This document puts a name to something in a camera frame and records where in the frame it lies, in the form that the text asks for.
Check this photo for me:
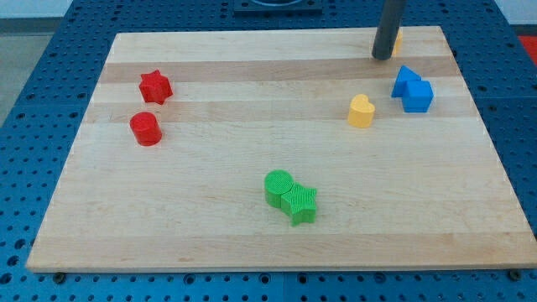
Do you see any yellow heart block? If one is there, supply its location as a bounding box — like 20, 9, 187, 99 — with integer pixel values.
347, 94, 376, 128

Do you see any yellow hexagon block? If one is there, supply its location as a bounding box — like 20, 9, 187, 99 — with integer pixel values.
392, 29, 403, 56

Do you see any wooden board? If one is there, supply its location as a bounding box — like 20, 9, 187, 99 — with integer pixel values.
27, 26, 536, 273

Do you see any green cylinder block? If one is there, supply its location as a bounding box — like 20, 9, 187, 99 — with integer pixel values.
264, 169, 294, 208

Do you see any green star block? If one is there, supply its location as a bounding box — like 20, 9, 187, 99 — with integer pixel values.
280, 183, 317, 227

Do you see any red cylinder block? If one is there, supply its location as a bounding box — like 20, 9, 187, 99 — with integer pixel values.
129, 112, 162, 146

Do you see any red star block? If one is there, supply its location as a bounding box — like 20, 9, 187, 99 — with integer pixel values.
138, 70, 173, 105

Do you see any blue triangle block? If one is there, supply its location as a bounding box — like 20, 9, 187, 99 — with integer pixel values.
391, 65, 422, 97

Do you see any blue cube block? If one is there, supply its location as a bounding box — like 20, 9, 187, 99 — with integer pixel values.
402, 81, 434, 113

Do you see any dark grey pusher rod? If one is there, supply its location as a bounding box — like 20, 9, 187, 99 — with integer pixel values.
372, 0, 407, 60

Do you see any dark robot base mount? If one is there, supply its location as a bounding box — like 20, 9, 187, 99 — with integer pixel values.
233, 0, 323, 16

